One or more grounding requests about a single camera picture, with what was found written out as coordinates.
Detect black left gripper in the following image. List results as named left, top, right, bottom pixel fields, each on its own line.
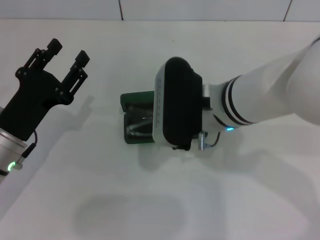
left=0, top=38, right=91, bottom=141

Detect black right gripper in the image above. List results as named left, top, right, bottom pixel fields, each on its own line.
left=171, top=144, right=192, bottom=153

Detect clear white glasses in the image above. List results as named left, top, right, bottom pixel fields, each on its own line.
left=126, top=104, right=155, bottom=137

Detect green glasses case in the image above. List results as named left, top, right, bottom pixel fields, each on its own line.
left=119, top=90, right=157, bottom=146

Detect clear right wrist connector plug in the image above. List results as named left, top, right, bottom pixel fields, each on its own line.
left=198, top=130, right=210, bottom=151

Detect dark right wrist cable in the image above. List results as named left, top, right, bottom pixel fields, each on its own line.
left=206, top=130, right=222, bottom=147

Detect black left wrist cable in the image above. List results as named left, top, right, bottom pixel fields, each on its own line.
left=11, top=129, right=39, bottom=171

